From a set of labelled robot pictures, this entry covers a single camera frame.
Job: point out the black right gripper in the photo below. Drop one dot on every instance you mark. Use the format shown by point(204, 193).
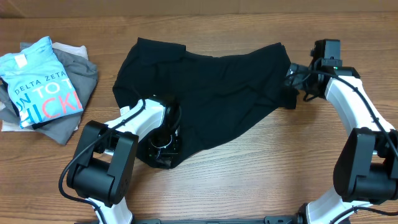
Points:
point(290, 90)

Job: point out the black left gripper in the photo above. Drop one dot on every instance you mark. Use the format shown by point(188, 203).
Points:
point(160, 155)

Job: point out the black t-shirt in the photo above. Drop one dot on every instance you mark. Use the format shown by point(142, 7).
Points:
point(218, 98)

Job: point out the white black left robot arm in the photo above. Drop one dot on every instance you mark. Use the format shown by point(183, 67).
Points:
point(101, 168)

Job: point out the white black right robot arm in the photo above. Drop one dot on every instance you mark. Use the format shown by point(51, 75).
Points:
point(365, 173)

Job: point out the light blue printed t-shirt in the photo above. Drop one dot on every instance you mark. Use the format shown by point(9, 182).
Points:
point(38, 84)

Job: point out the cardboard back panel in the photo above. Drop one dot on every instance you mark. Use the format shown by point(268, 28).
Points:
point(95, 8)

